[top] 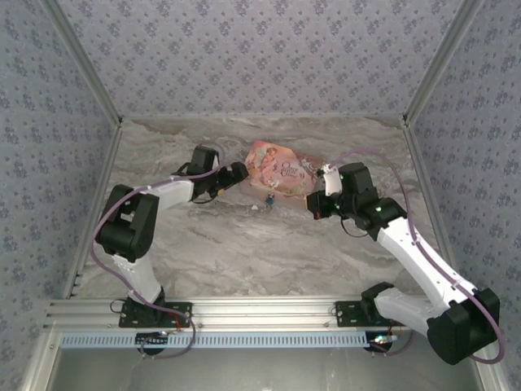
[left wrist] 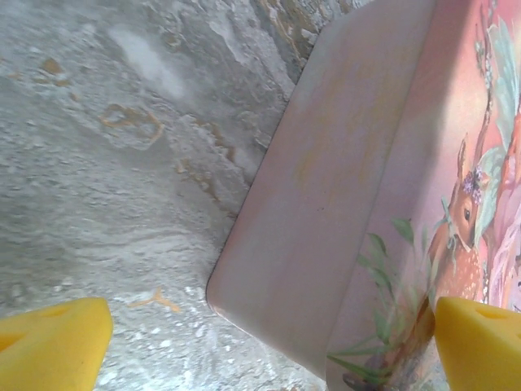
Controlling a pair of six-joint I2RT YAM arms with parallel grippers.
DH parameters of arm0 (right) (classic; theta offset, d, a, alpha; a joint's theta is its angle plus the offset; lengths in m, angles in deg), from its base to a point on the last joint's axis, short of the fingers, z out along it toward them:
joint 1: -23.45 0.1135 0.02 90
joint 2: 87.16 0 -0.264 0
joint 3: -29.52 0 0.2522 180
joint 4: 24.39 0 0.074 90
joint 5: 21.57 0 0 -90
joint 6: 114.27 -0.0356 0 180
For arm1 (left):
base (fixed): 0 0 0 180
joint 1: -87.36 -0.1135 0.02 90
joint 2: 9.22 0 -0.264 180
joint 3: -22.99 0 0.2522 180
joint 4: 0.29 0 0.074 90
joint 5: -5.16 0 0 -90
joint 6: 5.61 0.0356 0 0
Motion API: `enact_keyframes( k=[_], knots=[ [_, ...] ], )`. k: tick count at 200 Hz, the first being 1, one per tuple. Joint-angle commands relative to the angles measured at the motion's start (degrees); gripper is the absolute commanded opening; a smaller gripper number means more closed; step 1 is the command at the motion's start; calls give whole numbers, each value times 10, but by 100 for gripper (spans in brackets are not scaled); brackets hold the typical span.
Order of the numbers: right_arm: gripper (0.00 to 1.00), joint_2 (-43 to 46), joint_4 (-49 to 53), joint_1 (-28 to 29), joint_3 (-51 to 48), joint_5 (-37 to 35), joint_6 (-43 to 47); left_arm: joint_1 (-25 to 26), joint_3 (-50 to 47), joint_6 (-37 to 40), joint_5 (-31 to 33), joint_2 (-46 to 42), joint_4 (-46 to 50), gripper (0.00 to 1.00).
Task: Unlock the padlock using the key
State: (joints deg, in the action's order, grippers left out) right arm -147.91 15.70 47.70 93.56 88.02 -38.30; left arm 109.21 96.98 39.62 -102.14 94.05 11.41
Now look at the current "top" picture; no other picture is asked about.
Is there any pink illustrated book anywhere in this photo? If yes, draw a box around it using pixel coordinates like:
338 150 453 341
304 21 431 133
244 140 326 200

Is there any small electronics board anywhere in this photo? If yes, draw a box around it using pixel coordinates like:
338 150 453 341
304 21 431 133
364 330 402 354

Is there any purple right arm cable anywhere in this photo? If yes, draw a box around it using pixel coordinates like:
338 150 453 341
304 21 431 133
327 148 504 364

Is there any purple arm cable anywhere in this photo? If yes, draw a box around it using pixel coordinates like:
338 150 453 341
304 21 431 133
327 148 504 364
91 140 229 360

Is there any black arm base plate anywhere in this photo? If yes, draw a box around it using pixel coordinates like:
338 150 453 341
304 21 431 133
334 300 408 329
117 300 193 329

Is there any aluminium front rail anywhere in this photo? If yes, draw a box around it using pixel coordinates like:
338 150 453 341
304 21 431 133
42 296 435 330

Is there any aluminium side rail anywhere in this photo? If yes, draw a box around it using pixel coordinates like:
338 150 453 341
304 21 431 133
63 121 125 301

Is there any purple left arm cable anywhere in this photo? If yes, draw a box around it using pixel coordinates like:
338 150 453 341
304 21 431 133
91 140 229 360

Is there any white slotted cable duct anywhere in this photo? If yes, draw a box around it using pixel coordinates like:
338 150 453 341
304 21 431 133
59 330 370 350

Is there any aluminium corner post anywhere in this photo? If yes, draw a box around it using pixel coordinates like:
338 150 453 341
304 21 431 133
40 0 124 128
401 0 485 128

